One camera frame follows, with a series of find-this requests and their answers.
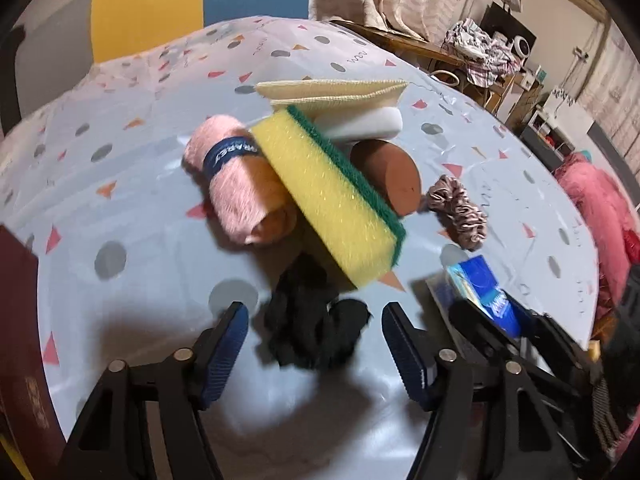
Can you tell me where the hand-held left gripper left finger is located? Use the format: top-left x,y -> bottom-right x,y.
59,301 -> 250,480

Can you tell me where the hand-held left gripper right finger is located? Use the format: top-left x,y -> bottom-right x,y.
381,302 -> 576,480

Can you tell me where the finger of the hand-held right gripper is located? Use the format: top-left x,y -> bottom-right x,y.
520,310 -> 603,378
448,299 -> 583,403

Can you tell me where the blue packet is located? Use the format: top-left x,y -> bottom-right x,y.
446,255 -> 532,339

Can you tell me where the black cloth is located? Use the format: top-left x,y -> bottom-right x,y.
257,252 -> 373,372

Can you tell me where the white foam sponge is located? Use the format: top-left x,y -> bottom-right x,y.
315,105 -> 404,142

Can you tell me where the beige mesh cloth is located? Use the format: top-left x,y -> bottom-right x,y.
255,79 -> 409,121

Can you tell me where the pink striped scrunchie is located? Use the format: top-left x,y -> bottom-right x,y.
419,175 -> 489,251

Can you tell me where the pink fluffy blanket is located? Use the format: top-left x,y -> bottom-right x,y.
554,152 -> 640,313

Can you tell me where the pink rolled towel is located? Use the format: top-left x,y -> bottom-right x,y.
182,115 -> 302,247

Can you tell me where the yellow and green sponge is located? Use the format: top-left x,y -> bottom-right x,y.
249,105 -> 407,290

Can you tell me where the brown round sponge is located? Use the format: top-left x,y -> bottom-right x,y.
349,140 -> 424,217

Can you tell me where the patterned plastic tablecloth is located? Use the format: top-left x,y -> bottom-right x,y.
0,17 -> 601,480

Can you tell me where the white cabinet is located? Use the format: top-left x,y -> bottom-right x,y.
542,87 -> 602,137

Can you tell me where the pale side curtain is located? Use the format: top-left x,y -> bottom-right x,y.
582,22 -> 640,142

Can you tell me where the pile of clothes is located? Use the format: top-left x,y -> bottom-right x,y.
442,17 -> 524,89

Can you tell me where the small white fan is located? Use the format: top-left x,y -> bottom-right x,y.
510,35 -> 535,62

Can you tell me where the wooden desk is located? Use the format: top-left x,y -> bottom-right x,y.
332,20 -> 545,117

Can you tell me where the black monitor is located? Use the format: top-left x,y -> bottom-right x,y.
480,2 -> 539,57

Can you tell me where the grey yellow blue chair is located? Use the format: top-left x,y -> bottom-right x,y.
10,0 -> 312,121

